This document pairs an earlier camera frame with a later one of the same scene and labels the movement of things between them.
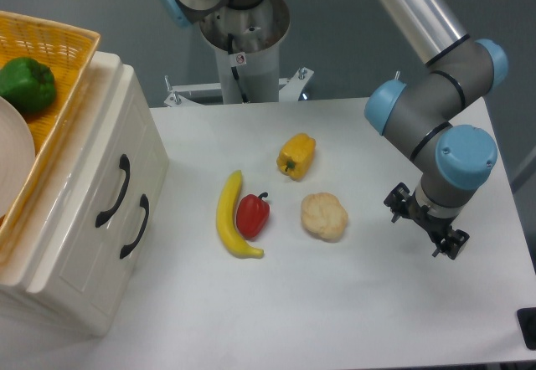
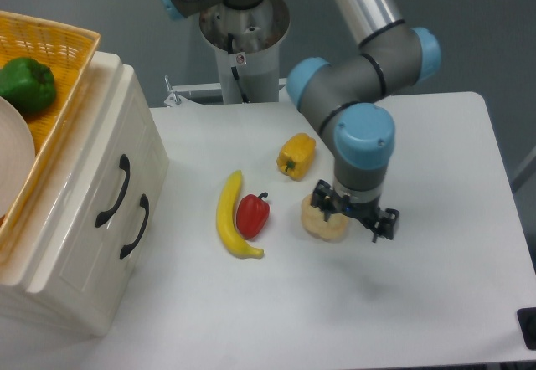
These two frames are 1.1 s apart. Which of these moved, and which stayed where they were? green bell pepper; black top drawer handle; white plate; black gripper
Moved: black gripper
Stayed: white plate; black top drawer handle; green bell pepper
